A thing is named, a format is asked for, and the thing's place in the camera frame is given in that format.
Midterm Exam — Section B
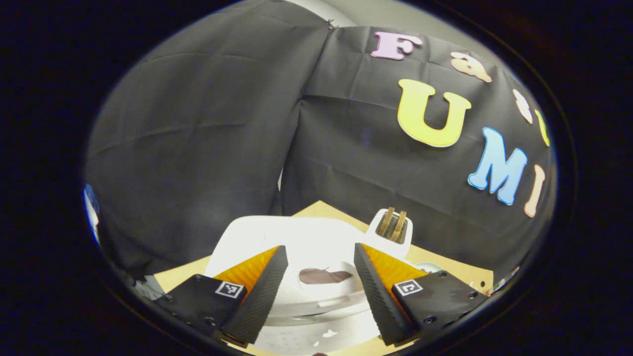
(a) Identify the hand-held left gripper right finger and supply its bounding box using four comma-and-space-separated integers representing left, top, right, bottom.
353, 242, 490, 347

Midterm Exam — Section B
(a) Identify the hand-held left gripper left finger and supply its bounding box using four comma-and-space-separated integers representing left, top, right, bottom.
156, 245, 289, 347

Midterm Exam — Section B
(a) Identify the white rice cooker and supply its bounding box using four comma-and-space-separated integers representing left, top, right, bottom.
204, 216, 384, 356

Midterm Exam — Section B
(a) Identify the white toaster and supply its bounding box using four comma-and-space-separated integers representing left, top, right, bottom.
365, 208, 414, 261

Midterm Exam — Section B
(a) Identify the black backdrop cloth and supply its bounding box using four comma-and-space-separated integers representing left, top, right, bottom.
84, 0, 558, 282

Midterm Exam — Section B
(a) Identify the computer screen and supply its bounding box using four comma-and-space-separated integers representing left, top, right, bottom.
83, 183, 102, 245

